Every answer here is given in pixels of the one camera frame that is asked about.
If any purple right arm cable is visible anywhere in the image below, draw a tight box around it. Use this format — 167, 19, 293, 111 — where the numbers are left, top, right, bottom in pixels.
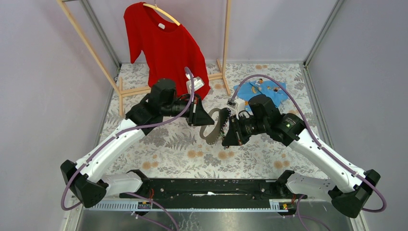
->
230, 74, 388, 214

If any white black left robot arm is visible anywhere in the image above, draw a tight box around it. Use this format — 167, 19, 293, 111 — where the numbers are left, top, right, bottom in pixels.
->
60, 77, 214, 211

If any red t-shirt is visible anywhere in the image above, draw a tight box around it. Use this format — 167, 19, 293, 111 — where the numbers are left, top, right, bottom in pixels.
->
124, 2, 211, 99

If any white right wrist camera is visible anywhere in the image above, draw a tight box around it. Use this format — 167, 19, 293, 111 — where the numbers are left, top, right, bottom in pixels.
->
227, 98, 247, 117

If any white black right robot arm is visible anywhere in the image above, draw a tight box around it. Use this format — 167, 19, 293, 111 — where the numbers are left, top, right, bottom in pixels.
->
222, 94, 381, 218

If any wooden clothes rack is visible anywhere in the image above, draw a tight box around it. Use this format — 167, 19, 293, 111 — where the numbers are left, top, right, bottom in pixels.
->
56, 0, 232, 116

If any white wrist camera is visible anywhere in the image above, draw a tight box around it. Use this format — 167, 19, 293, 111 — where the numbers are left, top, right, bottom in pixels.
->
227, 98, 247, 117
186, 75, 204, 94

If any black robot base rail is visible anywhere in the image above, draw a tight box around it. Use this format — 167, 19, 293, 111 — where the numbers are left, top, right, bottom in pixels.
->
132, 170, 301, 210

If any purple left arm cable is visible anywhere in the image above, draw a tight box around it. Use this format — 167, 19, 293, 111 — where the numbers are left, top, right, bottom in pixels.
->
60, 67, 196, 212

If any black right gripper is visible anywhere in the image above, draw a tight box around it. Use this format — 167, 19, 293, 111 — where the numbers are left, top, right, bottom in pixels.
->
221, 113, 268, 146

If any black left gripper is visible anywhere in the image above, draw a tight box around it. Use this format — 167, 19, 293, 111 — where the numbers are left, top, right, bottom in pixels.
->
161, 92, 215, 126

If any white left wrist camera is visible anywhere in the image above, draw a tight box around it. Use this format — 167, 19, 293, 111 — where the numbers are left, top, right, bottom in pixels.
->
186, 75, 204, 94

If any wooden clothes hanger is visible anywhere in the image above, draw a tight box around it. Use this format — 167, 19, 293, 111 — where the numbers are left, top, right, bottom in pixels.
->
143, 0, 181, 26

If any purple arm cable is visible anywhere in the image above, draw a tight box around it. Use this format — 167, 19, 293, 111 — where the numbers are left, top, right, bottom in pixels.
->
60, 67, 196, 212
230, 74, 388, 214

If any blue printed child shirt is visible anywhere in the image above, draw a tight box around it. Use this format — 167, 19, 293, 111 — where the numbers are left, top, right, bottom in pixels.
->
237, 78, 289, 107

